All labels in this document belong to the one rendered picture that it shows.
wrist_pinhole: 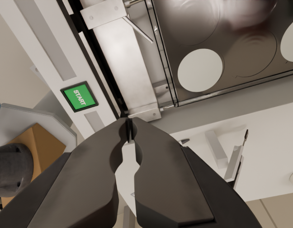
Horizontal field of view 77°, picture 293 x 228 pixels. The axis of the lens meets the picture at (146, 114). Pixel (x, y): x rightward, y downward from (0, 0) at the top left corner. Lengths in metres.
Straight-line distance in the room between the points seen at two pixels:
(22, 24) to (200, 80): 0.35
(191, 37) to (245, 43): 0.11
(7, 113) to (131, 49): 0.44
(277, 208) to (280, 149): 1.52
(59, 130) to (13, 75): 1.07
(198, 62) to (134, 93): 0.16
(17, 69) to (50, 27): 1.28
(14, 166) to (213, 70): 0.55
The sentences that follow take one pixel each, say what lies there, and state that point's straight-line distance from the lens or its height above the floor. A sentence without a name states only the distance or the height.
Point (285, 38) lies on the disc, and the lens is 0.49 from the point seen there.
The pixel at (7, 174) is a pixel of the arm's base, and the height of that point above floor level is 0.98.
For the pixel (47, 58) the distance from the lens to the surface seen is 0.38.
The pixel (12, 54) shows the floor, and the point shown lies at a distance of 1.61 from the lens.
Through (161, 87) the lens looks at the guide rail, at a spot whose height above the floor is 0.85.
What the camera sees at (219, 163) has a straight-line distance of 0.40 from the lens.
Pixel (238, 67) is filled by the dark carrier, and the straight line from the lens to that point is 0.47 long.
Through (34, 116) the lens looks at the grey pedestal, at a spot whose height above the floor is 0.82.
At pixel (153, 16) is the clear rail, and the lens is 0.39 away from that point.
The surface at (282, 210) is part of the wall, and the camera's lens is 2.06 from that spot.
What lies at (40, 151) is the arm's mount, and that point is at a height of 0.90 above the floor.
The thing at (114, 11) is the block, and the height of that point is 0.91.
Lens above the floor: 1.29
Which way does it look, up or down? 57 degrees down
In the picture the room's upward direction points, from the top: 178 degrees clockwise
